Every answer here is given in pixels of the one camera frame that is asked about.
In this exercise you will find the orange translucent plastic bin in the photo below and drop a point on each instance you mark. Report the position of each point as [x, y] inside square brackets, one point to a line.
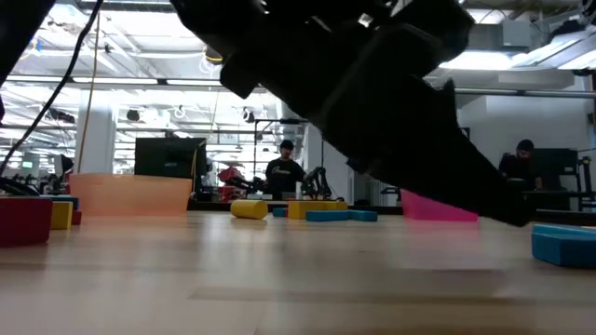
[130, 195]

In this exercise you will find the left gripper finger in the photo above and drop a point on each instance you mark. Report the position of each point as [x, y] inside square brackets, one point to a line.
[419, 149]

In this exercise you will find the black background robot arm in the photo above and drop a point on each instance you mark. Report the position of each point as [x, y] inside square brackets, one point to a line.
[319, 182]

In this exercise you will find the yellow wooden cylinder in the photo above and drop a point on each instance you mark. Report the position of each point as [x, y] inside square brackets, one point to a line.
[249, 209]

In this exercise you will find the black background rig frame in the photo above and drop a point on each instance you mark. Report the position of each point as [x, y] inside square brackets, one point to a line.
[288, 121]

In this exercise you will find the black background stand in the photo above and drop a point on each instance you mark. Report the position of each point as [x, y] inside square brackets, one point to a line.
[586, 179]

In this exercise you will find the white pillar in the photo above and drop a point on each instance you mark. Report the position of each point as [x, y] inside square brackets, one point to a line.
[98, 135]

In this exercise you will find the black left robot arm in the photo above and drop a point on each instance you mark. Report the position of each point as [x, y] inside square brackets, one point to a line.
[18, 28]

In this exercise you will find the red translucent plastic bin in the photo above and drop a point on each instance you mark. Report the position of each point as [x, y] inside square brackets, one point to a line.
[433, 211]

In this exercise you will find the red background object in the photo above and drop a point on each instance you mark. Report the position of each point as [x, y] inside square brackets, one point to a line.
[230, 179]

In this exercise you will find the person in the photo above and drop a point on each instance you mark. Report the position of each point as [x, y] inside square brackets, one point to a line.
[284, 174]
[519, 165]

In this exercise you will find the long overhead light bar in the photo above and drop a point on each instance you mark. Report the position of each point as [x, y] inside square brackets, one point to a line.
[116, 81]

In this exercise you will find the black background monitor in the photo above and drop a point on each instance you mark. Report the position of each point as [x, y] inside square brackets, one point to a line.
[554, 167]

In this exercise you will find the red wooden arch block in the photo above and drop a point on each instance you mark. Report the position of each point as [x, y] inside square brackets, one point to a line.
[23, 221]

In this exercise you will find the black aluminium table frame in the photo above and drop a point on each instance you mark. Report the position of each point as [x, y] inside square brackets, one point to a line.
[209, 205]

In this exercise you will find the yellow wooden block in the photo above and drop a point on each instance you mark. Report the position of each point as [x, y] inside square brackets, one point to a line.
[61, 215]
[302, 210]
[336, 205]

